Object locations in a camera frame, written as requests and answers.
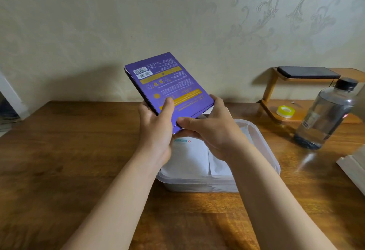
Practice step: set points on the person's left hand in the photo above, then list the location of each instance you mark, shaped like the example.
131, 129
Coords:
156, 138

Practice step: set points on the person's right hand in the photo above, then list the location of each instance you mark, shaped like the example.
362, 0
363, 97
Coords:
219, 133

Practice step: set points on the clear plastic container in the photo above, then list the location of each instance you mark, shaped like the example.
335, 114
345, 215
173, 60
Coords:
265, 150

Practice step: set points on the purple box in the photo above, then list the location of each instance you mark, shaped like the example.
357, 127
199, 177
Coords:
165, 81

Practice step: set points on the stack of white boxes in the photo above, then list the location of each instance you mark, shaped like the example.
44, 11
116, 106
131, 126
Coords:
353, 170

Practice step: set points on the person's right forearm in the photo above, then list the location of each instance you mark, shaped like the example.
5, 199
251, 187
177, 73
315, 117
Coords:
279, 207

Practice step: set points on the person's left forearm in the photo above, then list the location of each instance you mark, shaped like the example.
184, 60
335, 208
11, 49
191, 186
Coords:
117, 207

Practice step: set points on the yellow tape roll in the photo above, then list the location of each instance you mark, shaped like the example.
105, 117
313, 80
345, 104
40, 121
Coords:
285, 111

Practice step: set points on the small wooden desk shelf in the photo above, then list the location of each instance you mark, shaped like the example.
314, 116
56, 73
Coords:
302, 115

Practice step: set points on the clear bottle with black cap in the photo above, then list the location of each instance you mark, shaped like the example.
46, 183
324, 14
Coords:
325, 115

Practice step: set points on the black smartphone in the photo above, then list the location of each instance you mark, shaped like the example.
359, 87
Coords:
308, 72

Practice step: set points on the white bookshelf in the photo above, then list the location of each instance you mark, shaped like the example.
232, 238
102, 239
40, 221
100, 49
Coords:
12, 95

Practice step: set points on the dark blue bundle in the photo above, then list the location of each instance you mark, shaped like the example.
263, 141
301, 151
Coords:
8, 110

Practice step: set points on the white papers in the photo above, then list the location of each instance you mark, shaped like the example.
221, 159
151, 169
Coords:
5, 127

